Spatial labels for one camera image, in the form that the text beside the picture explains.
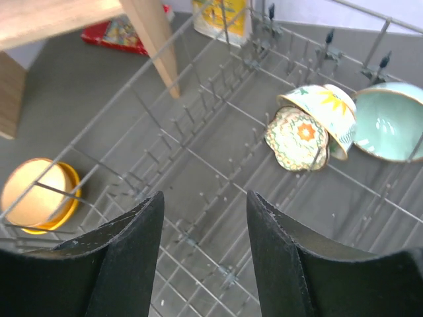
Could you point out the beige bird-pattern bowl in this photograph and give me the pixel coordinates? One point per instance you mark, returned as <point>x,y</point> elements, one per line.
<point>39,205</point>

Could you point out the pale green ceramic bowl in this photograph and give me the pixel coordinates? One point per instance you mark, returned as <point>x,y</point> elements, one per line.
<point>389,121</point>

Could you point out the wooden two-tier shelf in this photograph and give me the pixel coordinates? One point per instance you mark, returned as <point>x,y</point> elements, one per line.
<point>24,22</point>

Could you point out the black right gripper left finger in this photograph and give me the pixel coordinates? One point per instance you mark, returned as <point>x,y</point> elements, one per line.
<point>108,271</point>

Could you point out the small red object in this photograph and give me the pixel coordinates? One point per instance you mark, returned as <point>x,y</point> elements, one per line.
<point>115,36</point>

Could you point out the grey wire dish rack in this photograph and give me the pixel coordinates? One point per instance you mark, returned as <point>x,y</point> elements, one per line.
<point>200,141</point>

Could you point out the colourful paperback book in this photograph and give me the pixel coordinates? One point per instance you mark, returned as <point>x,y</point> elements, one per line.
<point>228,21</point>

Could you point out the floral patterned ceramic bowl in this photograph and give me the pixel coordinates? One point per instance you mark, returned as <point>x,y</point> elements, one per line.
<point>297,140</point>

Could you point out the yellow plastic bowl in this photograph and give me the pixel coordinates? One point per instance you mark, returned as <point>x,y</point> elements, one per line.
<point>68,210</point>

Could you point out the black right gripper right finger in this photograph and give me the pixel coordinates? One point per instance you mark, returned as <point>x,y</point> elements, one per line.
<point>300,272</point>

